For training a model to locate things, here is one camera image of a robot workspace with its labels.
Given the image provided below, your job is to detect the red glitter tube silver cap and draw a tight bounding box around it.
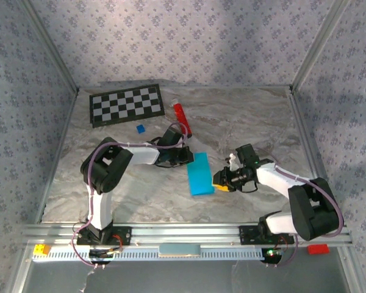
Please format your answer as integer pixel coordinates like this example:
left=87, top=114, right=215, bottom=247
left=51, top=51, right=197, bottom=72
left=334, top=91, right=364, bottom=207
left=172, top=98, right=192, bottom=137

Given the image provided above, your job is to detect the black white checkerboard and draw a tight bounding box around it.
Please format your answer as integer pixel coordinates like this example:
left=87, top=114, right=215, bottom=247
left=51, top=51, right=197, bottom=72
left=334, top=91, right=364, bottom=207
left=88, top=84, right=166, bottom=129

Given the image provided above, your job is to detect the controller board with green light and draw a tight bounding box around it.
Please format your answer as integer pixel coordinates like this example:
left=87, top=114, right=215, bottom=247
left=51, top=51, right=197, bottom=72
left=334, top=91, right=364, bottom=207
left=261, top=247, right=284, bottom=264

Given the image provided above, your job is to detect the red toy brick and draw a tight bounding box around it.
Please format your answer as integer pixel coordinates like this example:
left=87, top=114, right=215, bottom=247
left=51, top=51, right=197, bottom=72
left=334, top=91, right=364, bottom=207
left=307, top=244, right=330, bottom=255

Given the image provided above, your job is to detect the black controller board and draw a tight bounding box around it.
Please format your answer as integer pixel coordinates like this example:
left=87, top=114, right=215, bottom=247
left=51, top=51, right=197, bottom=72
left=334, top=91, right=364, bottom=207
left=88, top=248, right=123, bottom=265

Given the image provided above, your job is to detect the yellow toy brick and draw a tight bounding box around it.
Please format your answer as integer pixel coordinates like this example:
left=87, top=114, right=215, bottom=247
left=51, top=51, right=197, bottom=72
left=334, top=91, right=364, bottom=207
left=33, top=244, right=51, bottom=256

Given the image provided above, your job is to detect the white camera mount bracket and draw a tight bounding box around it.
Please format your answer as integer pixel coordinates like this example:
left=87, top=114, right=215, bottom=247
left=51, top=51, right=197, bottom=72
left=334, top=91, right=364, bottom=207
left=226, top=152, right=239, bottom=172

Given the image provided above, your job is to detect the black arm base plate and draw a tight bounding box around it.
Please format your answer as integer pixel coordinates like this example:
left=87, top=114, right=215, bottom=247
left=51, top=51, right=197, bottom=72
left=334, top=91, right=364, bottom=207
left=75, top=225, right=133, bottom=247
left=238, top=225, right=295, bottom=246

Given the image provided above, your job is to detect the aluminium cross rail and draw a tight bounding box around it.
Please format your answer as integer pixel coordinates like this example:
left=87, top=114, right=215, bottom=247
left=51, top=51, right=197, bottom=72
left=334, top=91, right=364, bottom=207
left=20, top=222, right=354, bottom=248

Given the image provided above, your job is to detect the aluminium side rail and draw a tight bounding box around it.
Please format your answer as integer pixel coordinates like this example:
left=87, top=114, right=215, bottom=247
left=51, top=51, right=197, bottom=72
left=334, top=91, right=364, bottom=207
left=288, top=88, right=366, bottom=293
left=10, top=88, right=80, bottom=293

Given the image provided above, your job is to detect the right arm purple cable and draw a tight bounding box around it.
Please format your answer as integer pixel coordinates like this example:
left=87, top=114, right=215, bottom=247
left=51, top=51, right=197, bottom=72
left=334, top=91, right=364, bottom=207
left=256, top=149, right=345, bottom=269

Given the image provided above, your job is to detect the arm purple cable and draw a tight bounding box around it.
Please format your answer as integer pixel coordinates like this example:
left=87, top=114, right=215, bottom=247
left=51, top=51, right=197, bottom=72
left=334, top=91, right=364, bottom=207
left=256, top=149, right=345, bottom=269
left=71, top=123, right=189, bottom=269

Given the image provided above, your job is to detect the white slotted cable duct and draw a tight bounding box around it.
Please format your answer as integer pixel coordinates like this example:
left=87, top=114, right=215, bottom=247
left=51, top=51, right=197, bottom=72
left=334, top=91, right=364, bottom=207
left=32, top=244, right=265, bottom=262

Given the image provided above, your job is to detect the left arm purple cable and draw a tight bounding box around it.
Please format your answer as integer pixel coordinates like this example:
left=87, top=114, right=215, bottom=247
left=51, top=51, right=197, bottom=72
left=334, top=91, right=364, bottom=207
left=71, top=123, right=189, bottom=269

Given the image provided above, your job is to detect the aluminium corner post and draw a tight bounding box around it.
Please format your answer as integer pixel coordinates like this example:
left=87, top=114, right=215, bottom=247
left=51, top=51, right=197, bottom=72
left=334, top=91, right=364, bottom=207
left=18, top=0, right=81, bottom=94
left=290, top=0, right=353, bottom=94

